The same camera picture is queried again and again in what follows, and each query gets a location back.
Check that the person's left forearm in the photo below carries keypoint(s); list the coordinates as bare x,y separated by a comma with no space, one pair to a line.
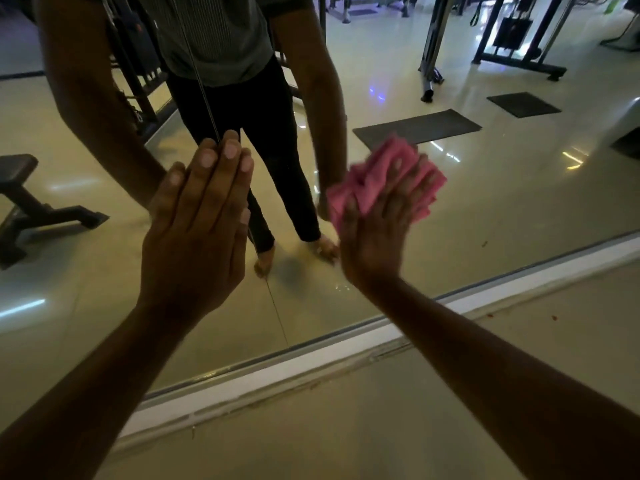
75,394

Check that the person's right hand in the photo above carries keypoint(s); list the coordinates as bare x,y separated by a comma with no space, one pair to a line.
372,244

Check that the large wall mirror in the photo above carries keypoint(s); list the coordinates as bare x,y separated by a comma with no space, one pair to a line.
500,194

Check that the person's left hand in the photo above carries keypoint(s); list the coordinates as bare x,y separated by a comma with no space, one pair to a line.
192,254

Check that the person's right forearm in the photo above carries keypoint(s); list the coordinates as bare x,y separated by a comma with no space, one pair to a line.
510,384

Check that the pink cloth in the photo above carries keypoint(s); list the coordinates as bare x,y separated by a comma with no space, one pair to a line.
370,174

